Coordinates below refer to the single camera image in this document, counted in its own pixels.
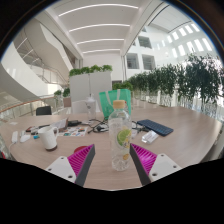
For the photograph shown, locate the long ceiling light strips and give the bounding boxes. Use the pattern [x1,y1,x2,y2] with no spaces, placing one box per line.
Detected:
[58,3,139,54]

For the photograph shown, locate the white cabinet topped with plants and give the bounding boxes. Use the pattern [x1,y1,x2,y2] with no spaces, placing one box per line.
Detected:
[68,64,113,104]

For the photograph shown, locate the white chair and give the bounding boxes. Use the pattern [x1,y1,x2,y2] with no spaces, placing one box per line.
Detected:
[70,99,101,115]

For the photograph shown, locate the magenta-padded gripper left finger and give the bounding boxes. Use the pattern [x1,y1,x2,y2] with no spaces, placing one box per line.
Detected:
[44,143,97,188]

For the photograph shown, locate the row of green potted trees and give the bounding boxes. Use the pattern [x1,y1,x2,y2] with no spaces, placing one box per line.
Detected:
[112,53,224,113]

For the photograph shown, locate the white ceramic mug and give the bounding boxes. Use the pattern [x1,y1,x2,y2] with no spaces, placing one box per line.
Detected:
[37,125,60,152]

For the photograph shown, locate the white power strip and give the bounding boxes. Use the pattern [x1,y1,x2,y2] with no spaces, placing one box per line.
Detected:
[11,130,19,144]

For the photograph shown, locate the clear plastic packet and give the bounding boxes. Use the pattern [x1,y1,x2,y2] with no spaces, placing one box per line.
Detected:
[141,129,160,144]

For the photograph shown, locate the clear lime-label drink bottle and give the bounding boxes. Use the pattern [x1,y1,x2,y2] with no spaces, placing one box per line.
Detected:
[108,99,133,172]

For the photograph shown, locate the tangled black cables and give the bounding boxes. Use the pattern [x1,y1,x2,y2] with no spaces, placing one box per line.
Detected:
[87,118,150,134]

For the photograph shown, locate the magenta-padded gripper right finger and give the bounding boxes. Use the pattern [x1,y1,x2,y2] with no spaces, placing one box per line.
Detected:
[129,142,184,187]

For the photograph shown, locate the open printed booklet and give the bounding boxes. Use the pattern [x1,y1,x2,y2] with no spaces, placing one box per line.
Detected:
[49,117,69,131]

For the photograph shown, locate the colourful sticker sheet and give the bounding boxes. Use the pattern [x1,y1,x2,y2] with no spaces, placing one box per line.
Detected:
[57,126,88,138]

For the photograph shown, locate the black power adapter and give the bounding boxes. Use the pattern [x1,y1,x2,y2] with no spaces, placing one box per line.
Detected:
[67,119,81,128]

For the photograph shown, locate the black office chair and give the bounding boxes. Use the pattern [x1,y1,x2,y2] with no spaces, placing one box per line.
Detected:
[35,105,53,117]

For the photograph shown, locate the clear white-lidded water bottle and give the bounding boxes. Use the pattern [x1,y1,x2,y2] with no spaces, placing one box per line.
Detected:
[84,94,98,122]

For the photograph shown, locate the green tote bag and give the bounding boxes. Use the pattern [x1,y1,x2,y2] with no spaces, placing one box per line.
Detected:
[98,88,132,120]

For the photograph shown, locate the brown planter with shrubs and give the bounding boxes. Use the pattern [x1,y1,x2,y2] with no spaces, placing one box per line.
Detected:
[53,87,72,108]

